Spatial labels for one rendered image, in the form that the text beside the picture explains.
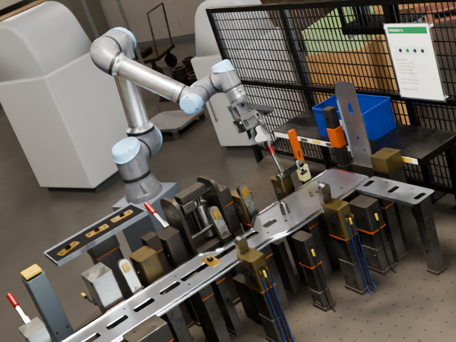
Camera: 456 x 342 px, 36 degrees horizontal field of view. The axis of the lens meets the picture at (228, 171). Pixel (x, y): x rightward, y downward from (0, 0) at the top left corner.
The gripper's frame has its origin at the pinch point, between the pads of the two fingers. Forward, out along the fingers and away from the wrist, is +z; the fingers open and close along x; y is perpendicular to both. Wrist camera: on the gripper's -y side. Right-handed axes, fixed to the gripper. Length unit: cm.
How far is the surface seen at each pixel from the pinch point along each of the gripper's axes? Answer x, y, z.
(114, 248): -14, 67, 6
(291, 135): 2.5, -9.3, 1.4
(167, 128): -409, -134, -26
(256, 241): 16.0, 30.6, 25.5
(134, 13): -836, -353, -218
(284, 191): -1.6, 2.2, 18.8
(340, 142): -0.5, -29.5, 14.1
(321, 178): 3.8, -11.7, 21.3
